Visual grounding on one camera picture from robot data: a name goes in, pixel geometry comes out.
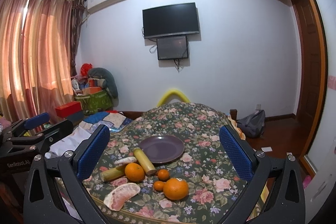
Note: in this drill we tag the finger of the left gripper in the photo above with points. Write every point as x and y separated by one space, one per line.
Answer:
36 121

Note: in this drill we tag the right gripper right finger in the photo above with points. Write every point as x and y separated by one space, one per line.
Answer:
285 202

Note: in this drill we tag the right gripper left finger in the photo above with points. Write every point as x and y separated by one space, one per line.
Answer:
55 192

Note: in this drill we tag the large orange with sticker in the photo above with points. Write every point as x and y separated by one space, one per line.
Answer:
176 189

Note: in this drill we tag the small tangerine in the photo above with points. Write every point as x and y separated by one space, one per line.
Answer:
163 174
158 186

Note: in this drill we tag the red box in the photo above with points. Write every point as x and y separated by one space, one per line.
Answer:
68 109

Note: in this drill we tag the white cloth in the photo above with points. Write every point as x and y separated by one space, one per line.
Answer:
70 142

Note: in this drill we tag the green storage box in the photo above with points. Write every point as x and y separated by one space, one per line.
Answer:
95 102

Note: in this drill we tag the floral quilt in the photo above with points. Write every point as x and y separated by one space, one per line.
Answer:
214 185

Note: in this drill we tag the grey plush cushion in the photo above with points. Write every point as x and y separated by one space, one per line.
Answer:
105 80

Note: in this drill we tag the blue patchwork blanket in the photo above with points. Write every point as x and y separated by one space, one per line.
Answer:
114 121

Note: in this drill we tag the grey backpack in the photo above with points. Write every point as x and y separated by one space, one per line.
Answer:
252 125

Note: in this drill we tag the pale sweet potato piece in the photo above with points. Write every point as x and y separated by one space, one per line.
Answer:
125 161

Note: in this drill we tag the pink curtain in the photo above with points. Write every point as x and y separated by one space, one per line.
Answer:
38 39

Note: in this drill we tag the wooden door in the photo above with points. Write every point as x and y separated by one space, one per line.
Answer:
313 67

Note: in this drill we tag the purple ceramic plate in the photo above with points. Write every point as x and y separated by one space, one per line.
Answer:
161 149

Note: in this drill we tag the small black wall monitor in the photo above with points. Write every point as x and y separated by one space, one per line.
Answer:
172 48

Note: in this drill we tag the black wall television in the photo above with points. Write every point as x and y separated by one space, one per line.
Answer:
170 20

